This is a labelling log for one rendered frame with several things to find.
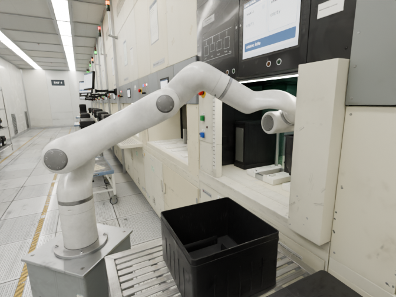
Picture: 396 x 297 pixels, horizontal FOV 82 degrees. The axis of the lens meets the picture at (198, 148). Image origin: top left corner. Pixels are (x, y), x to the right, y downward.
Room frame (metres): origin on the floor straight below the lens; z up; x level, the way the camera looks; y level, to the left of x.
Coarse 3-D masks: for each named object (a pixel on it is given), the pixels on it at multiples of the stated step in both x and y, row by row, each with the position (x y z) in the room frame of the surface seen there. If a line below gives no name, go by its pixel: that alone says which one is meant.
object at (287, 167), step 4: (288, 136) 1.04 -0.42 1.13; (292, 136) 1.02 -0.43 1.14; (288, 140) 1.04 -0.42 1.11; (292, 140) 1.02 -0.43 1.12; (288, 144) 1.04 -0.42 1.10; (292, 144) 1.02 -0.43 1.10; (288, 148) 1.04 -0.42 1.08; (292, 148) 1.02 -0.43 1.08; (288, 152) 1.04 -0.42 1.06; (292, 152) 1.02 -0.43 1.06; (288, 156) 1.04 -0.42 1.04; (288, 160) 1.03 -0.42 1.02; (284, 164) 1.06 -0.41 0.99; (288, 164) 1.03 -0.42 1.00; (284, 168) 1.05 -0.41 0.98; (288, 168) 1.03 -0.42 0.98; (288, 172) 1.03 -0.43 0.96
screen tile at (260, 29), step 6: (258, 6) 0.95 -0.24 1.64; (246, 12) 1.01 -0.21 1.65; (252, 12) 0.98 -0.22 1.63; (258, 12) 0.95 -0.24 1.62; (264, 12) 0.92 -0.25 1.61; (246, 18) 1.01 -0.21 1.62; (252, 18) 0.98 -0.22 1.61; (264, 18) 0.92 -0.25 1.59; (258, 24) 0.95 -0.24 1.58; (264, 24) 0.92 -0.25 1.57; (246, 30) 1.01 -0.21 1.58; (252, 30) 0.98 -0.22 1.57; (258, 30) 0.95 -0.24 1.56; (264, 30) 0.92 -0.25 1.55; (246, 36) 1.01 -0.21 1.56; (252, 36) 0.98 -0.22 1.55
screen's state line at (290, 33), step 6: (288, 30) 0.82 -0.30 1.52; (294, 30) 0.80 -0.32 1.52; (270, 36) 0.89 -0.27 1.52; (276, 36) 0.86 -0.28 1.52; (282, 36) 0.84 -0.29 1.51; (288, 36) 0.82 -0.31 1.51; (294, 36) 0.79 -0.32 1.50; (252, 42) 0.98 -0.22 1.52; (258, 42) 0.95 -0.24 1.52; (264, 42) 0.92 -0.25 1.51; (270, 42) 0.89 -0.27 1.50; (276, 42) 0.86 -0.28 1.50; (246, 48) 1.01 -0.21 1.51; (252, 48) 0.98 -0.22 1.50
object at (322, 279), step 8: (320, 272) 0.51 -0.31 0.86; (304, 280) 0.49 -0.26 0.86; (312, 280) 0.49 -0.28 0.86; (320, 280) 0.48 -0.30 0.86; (328, 280) 0.48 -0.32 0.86; (336, 280) 0.48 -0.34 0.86; (288, 288) 0.46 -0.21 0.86; (296, 288) 0.46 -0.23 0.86; (304, 288) 0.46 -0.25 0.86; (312, 288) 0.46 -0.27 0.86; (320, 288) 0.46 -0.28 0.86; (328, 288) 0.46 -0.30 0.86; (336, 288) 0.46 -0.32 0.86; (344, 288) 0.46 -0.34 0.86; (272, 296) 0.44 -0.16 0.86; (280, 296) 0.44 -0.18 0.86; (288, 296) 0.44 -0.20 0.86; (296, 296) 0.44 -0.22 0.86; (304, 296) 0.44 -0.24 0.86; (312, 296) 0.44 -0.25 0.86; (320, 296) 0.44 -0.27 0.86; (328, 296) 0.44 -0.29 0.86; (336, 296) 0.44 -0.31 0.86; (344, 296) 0.44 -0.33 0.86; (352, 296) 0.44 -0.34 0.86; (360, 296) 0.44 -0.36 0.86
